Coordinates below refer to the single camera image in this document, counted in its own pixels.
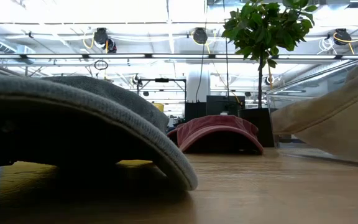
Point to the green plant in black pot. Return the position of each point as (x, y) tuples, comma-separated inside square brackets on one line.
[(259, 31)]

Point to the small black box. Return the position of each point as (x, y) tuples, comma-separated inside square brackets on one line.
[(195, 112)]

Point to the maroon cap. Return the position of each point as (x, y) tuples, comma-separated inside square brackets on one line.
[(216, 124)]

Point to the distant black gantry frame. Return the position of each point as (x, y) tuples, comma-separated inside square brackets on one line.
[(162, 80)]

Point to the blue-grey cap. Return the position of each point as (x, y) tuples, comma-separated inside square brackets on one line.
[(120, 102)]

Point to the distant yellow object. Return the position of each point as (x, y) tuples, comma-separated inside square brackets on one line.
[(158, 107)]

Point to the clear plastic bin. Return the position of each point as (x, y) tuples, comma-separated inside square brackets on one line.
[(291, 93)]

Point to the khaki cap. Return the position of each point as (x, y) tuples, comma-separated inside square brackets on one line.
[(337, 124)]

